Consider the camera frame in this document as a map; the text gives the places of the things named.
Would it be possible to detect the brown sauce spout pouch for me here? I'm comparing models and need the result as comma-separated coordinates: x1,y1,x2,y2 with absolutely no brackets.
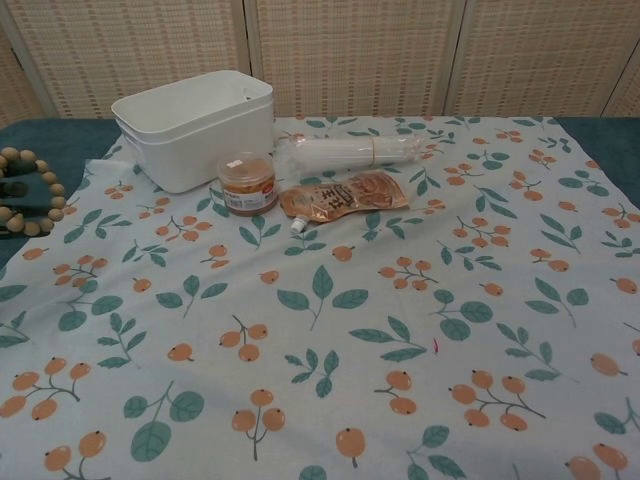
278,169,411,237

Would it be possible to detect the clear jar with orange lid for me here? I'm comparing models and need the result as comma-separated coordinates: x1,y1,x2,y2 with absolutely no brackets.
216,150,278,217

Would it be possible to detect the dark left robot hand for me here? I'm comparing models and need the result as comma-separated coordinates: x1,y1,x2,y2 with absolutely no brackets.
0,169,30,236

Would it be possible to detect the floral print tablecloth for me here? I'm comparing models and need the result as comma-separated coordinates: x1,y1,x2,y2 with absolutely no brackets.
0,115,640,480

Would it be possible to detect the white plastic storage bin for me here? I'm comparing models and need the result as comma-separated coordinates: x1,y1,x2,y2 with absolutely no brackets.
115,95,277,194
110,69,275,140

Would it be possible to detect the clear plastic wrapped bundle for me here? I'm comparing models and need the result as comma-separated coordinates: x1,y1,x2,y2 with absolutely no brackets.
276,133,431,177

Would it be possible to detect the wooden bead bracelet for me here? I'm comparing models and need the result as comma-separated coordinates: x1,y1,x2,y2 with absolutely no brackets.
0,146,68,239

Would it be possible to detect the woven folding screen panel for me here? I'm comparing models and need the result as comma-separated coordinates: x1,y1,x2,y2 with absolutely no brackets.
457,0,640,121
0,0,254,124
247,0,464,121

